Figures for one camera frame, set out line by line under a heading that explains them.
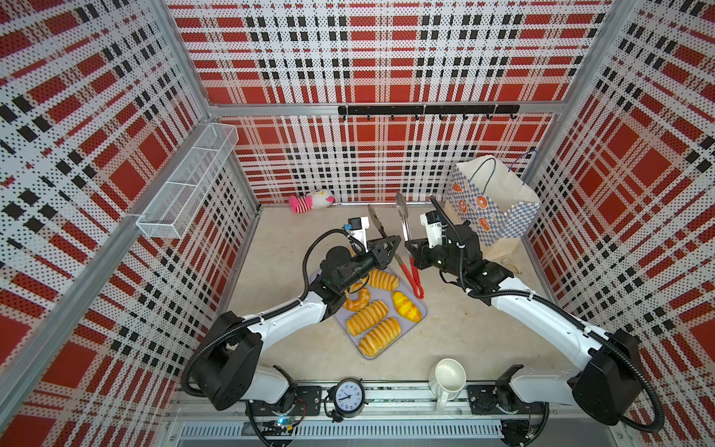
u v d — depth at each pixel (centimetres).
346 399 72
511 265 101
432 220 66
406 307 88
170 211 91
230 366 42
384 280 93
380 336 82
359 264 66
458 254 57
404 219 77
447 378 77
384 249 69
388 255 69
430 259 68
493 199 85
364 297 91
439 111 90
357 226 68
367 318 85
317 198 115
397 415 73
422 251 66
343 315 89
